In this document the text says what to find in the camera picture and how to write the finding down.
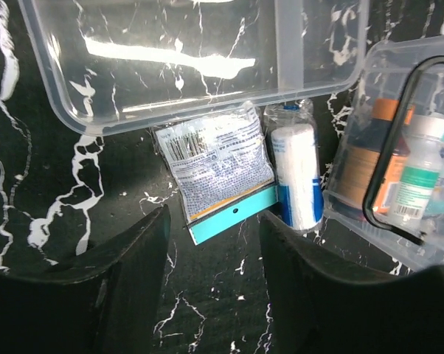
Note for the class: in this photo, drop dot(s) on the clear compartment organizer tray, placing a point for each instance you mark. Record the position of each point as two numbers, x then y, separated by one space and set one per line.
114 66

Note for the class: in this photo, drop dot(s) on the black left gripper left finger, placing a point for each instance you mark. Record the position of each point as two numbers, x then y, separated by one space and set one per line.
102 301

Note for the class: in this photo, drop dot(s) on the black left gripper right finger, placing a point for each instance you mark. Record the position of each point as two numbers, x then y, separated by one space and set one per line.
323 303

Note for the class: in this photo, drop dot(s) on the clear medicine kit box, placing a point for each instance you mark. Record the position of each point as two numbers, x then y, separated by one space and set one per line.
411 72

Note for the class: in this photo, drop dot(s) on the amber bottle orange cap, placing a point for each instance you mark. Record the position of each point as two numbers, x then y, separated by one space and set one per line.
364 146

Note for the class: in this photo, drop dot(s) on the white medicine bottle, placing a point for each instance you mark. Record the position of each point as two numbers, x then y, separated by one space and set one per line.
421 171

